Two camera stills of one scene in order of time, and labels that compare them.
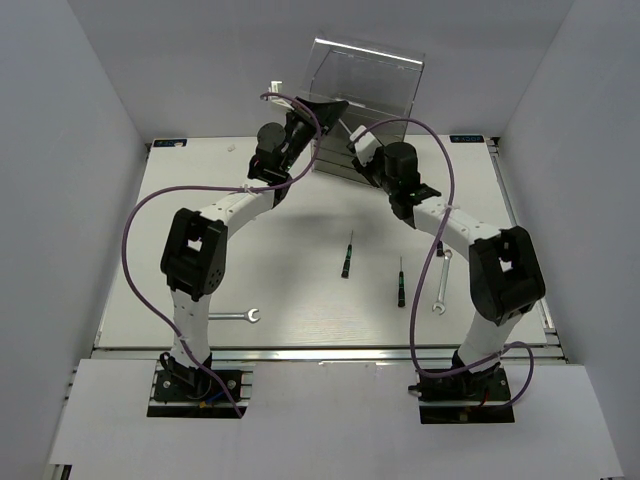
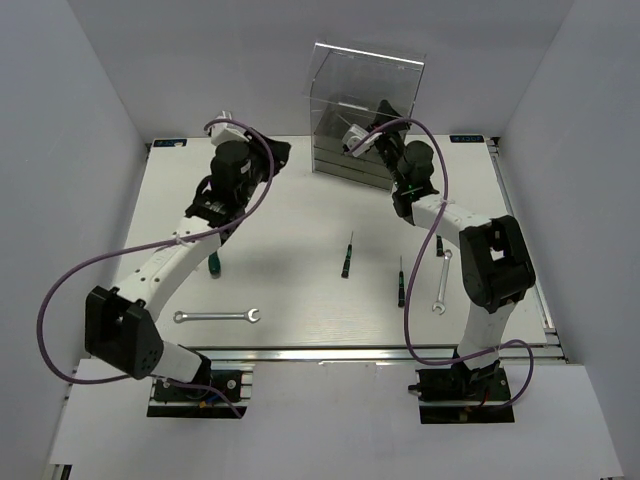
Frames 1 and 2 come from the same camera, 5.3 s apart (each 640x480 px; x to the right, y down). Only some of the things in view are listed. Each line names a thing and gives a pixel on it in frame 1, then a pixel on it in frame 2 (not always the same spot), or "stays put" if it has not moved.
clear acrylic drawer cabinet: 380,89 stays put
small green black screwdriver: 401,286 stays put
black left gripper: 327,112 to 281,152
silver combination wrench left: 248,315 stays put
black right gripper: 366,171 to 386,115
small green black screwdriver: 347,263 stays put
